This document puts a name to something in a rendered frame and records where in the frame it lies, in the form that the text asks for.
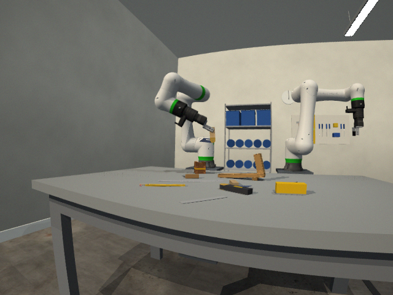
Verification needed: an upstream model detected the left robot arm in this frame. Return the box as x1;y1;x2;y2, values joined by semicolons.
284;80;365;171

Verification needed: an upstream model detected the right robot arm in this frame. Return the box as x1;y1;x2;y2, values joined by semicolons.
155;73;216;168

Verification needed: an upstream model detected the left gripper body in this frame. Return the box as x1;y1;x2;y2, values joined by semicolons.
345;100;365;127

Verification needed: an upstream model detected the black sliding bevel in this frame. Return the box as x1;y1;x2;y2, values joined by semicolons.
220;184;253;195

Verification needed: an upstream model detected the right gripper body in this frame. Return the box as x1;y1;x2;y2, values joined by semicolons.
172;101;207;127

